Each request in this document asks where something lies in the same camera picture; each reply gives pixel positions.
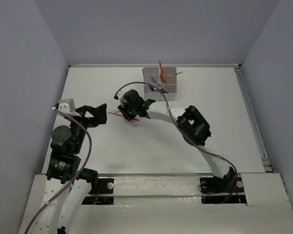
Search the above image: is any red orange chopstick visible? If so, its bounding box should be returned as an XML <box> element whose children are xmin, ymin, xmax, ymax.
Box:
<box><xmin>107</xmin><ymin>112</ymin><xmax>139</xmax><ymax>121</ymax></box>

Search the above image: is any blue metal fork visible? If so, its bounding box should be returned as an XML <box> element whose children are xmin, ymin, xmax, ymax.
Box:
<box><xmin>148</xmin><ymin>84</ymin><xmax>162</xmax><ymax>92</ymax></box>

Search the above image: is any pink handled silver fork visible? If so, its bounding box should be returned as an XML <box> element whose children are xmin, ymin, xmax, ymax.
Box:
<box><xmin>150</xmin><ymin>74</ymin><xmax>169</xmax><ymax>94</ymax></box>

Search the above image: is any orange plastic spoon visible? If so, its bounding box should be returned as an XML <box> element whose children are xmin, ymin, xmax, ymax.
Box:
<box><xmin>160</xmin><ymin>70</ymin><xmax>167</xmax><ymax>84</ymax></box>

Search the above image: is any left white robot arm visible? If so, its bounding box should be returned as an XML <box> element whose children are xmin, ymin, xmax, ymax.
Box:
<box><xmin>24</xmin><ymin>99</ymin><xmax>107</xmax><ymax>234</ymax></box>

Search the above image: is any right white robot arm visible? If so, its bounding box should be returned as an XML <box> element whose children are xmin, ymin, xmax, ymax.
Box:
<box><xmin>114</xmin><ymin>89</ymin><xmax>238</xmax><ymax>191</ymax></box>

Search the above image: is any left white divided container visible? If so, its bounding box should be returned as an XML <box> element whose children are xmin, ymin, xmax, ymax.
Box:
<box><xmin>142</xmin><ymin>66</ymin><xmax>160</xmax><ymax>101</ymax></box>

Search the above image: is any white divided container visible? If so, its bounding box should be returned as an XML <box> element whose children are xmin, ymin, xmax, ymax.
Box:
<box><xmin>163</xmin><ymin>66</ymin><xmax>177</xmax><ymax>101</ymax></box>
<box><xmin>142</xmin><ymin>66</ymin><xmax>160</xmax><ymax>101</ymax></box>

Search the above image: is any right white divided container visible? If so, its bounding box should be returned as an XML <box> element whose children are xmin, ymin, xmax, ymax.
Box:
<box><xmin>163</xmin><ymin>66</ymin><xmax>177</xmax><ymax>101</ymax></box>

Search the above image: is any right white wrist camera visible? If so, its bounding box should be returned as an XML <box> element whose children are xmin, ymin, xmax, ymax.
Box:
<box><xmin>119</xmin><ymin>96</ymin><xmax>127</xmax><ymax>107</ymax></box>

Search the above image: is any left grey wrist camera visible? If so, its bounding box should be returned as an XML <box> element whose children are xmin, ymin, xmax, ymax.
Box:
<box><xmin>54</xmin><ymin>98</ymin><xmax>76</xmax><ymax>116</ymax></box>

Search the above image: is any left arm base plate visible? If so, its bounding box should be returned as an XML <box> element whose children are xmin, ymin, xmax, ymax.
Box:
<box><xmin>82</xmin><ymin>177</ymin><xmax>114</xmax><ymax>205</ymax></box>

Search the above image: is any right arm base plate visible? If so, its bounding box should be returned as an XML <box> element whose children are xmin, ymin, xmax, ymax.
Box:
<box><xmin>198</xmin><ymin>176</ymin><xmax>247</xmax><ymax>204</ymax></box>

